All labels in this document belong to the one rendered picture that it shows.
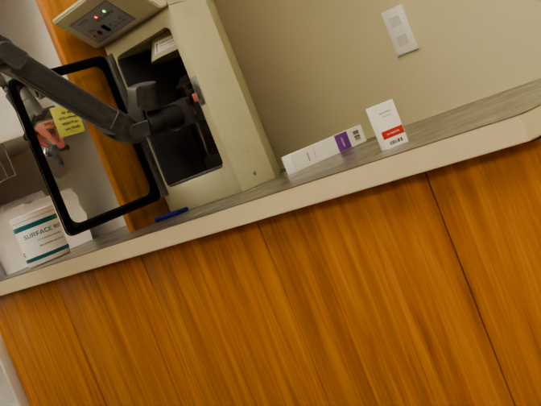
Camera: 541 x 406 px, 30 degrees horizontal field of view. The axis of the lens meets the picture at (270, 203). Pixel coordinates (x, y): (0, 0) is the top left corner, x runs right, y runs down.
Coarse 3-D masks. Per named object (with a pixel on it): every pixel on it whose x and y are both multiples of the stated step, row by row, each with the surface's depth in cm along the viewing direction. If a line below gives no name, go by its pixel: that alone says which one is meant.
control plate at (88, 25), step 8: (96, 8) 242; (104, 8) 241; (112, 8) 240; (88, 16) 246; (104, 16) 244; (112, 16) 243; (128, 16) 241; (72, 24) 251; (80, 24) 250; (88, 24) 249; (96, 24) 248; (104, 24) 247; (120, 24) 245; (80, 32) 254; (88, 32) 253; (96, 32) 252; (104, 32) 251; (112, 32) 250; (96, 40) 255
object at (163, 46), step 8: (168, 32) 247; (152, 40) 251; (160, 40) 248; (168, 40) 246; (152, 48) 251; (160, 48) 247; (168, 48) 246; (176, 48) 245; (152, 56) 251; (160, 56) 247; (168, 56) 260; (176, 56) 262
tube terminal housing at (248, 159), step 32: (192, 0) 241; (128, 32) 251; (160, 32) 246; (192, 32) 239; (224, 32) 258; (192, 64) 237; (224, 64) 243; (224, 96) 241; (224, 128) 239; (256, 128) 246; (224, 160) 240; (256, 160) 243; (192, 192) 254; (224, 192) 244
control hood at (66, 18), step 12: (84, 0) 240; (96, 0) 239; (108, 0) 237; (120, 0) 236; (132, 0) 235; (144, 0) 234; (156, 0) 234; (72, 12) 246; (84, 12) 245; (132, 12) 239; (144, 12) 238; (156, 12) 240; (60, 24) 253; (132, 24) 245; (84, 36) 255
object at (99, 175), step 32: (32, 96) 242; (96, 96) 255; (64, 128) 246; (96, 128) 253; (64, 160) 244; (96, 160) 250; (128, 160) 257; (64, 192) 243; (96, 192) 248; (128, 192) 255
